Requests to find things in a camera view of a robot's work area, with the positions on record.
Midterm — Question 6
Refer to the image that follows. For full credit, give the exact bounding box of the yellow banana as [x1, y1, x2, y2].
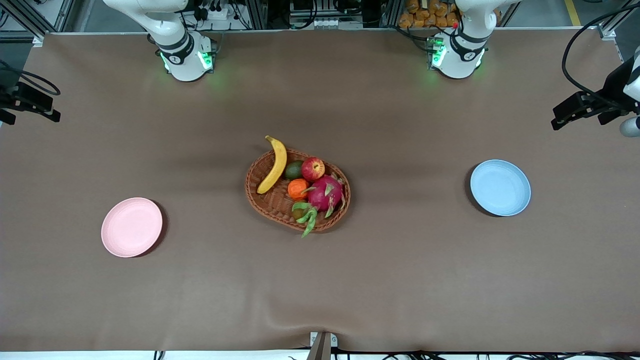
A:
[256, 135, 288, 195]

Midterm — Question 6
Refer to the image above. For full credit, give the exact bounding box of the red apple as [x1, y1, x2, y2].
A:
[301, 156, 326, 182]

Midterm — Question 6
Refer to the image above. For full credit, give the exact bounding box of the blue plate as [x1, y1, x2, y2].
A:
[469, 159, 532, 217]

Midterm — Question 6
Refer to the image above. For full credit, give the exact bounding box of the pink plate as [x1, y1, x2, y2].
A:
[101, 197, 164, 259]

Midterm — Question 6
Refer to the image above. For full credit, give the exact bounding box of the bag of orange fruits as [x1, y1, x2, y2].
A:
[398, 0, 502, 29]

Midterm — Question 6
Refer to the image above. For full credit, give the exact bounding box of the white power strip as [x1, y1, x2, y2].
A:
[192, 6, 231, 21]

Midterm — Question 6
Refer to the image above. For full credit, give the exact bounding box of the white connector block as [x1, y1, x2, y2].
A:
[312, 18, 364, 29]

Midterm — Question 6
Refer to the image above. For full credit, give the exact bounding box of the brown wicker basket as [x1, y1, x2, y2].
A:
[244, 148, 351, 233]

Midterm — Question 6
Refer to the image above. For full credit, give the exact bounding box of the pink dragon fruit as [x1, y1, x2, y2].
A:
[292, 174, 346, 239]

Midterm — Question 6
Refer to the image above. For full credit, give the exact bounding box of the orange tangerine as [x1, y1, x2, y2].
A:
[287, 178, 311, 201]

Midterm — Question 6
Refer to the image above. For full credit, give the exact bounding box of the brown table cloth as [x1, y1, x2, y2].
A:
[0, 27, 640, 353]

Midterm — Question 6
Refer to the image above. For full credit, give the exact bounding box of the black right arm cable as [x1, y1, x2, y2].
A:
[0, 60, 61, 97]

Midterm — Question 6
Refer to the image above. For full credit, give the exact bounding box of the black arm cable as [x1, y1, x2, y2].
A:
[0, 60, 61, 97]
[561, 4, 640, 108]

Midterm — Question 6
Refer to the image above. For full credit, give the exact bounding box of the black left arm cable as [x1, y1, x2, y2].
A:
[561, 4, 640, 108]

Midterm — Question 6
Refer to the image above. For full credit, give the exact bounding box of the aluminium frame profile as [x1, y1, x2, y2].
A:
[0, 0, 76, 48]
[597, 0, 640, 40]

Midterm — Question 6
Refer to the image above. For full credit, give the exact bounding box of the metal table clamp bracket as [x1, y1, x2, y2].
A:
[306, 331, 339, 360]

